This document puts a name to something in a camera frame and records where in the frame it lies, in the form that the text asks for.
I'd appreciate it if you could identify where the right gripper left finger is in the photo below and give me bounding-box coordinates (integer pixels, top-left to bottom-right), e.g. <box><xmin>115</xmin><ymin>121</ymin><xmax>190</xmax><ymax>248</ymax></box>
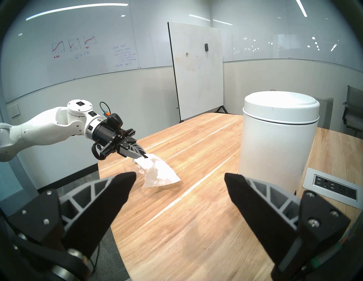
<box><xmin>8</xmin><ymin>171</ymin><xmax>137</xmax><ymax>259</ymax></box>

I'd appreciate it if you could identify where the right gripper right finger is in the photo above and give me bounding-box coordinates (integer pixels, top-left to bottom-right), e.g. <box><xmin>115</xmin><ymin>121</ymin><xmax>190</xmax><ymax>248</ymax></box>
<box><xmin>224</xmin><ymin>173</ymin><xmax>351</xmax><ymax>281</ymax></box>

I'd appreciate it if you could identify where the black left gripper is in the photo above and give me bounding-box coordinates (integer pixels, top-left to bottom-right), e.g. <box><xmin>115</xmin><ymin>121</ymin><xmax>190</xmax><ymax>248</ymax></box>
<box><xmin>91</xmin><ymin>121</ymin><xmax>149</xmax><ymax>159</ymax></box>

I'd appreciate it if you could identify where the white tissue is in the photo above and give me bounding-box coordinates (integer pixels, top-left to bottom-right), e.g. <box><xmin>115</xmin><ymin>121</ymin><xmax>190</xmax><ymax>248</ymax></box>
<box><xmin>133</xmin><ymin>154</ymin><xmax>181</xmax><ymax>189</ymax></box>

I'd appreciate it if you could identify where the white pedal trash bin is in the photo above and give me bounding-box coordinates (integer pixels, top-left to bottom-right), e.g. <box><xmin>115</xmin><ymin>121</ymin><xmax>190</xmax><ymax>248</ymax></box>
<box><xmin>238</xmin><ymin>91</ymin><xmax>320</xmax><ymax>196</ymax></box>

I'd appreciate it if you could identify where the silver table power outlet panel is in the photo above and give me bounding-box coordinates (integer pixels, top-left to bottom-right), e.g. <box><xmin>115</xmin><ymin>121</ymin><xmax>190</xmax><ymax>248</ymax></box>
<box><xmin>303</xmin><ymin>168</ymin><xmax>363</xmax><ymax>209</ymax></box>

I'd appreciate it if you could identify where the rolling whiteboard on stand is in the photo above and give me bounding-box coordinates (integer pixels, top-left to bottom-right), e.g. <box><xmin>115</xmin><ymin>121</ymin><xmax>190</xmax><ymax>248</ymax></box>
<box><xmin>167</xmin><ymin>22</ymin><xmax>227</xmax><ymax>123</ymax></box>

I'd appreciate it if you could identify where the grey ribbed mesh chair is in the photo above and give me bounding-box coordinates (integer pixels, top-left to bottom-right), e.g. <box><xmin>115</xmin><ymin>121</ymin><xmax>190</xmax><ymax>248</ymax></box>
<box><xmin>313</xmin><ymin>97</ymin><xmax>334</xmax><ymax>130</ymax></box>

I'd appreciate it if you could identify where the grey swivel office chair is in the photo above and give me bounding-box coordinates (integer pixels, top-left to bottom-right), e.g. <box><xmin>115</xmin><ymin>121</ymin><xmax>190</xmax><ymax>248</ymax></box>
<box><xmin>342</xmin><ymin>85</ymin><xmax>363</xmax><ymax>137</ymax></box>

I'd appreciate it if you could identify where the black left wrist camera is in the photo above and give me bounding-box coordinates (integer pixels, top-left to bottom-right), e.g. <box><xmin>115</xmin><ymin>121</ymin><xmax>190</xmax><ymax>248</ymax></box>
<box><xmin>106</xmin><ymin>113</ymin><xmax>123</xmax><ymax>130</ymax></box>

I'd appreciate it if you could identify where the black left gripper cable loop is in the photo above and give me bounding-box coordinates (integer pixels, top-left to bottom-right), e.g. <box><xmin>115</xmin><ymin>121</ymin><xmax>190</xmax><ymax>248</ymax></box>
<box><xmin>91</xmin><ymin>141</ymin><xmax>105</xmax><ymax>160</ymax></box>

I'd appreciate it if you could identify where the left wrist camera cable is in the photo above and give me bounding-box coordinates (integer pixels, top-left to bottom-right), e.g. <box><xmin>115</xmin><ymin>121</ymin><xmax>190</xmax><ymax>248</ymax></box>
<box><xmin>99</xmin><ymin>101</ymin><xmax>112</xmax><ymax>118</ymax></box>

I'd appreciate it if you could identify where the wall glass whiteboard with writing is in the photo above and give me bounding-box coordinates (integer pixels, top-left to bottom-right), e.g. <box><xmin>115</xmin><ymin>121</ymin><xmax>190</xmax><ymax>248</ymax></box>
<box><xmin>1</xmin><ymin>0</ymin><xmax>174</xmax><ymax>103</ymax></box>

